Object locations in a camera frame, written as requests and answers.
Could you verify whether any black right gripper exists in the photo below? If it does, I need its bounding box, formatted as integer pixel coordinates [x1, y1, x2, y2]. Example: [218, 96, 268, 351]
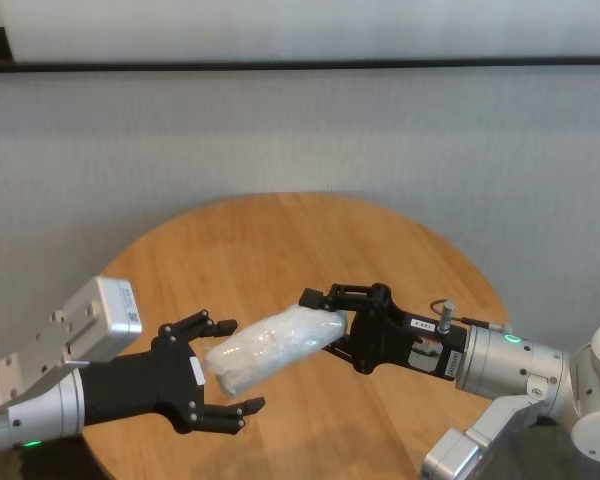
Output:
[298, 282, 470, 384]

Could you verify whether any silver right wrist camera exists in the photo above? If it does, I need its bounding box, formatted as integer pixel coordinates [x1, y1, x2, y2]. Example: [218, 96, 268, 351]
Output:
[419, 394, 546, 480]

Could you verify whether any silver plug with dark cable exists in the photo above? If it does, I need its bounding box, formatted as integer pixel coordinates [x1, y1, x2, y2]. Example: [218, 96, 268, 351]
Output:
[429, 298, 511, 335]

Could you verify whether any black horizontal rail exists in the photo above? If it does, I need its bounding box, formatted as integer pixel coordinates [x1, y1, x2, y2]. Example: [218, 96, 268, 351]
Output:
[0, 57, 600, 75]

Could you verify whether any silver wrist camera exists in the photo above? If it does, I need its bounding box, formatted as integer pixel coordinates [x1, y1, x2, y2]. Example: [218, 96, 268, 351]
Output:
[419, 394, 546, 480]
[0, 276, 144, 426]

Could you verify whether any white plastic-wrapped sandbag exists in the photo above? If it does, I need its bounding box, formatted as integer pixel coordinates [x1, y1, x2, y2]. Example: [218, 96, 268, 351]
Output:
[204, 305, 346, 400]

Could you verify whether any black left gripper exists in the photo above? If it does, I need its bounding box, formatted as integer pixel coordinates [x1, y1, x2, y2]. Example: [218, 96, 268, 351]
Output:
[79, 309, 266, 435]

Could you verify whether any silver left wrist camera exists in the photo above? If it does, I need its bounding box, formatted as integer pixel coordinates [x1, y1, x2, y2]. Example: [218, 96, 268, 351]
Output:
[0, 276, 144, 426]

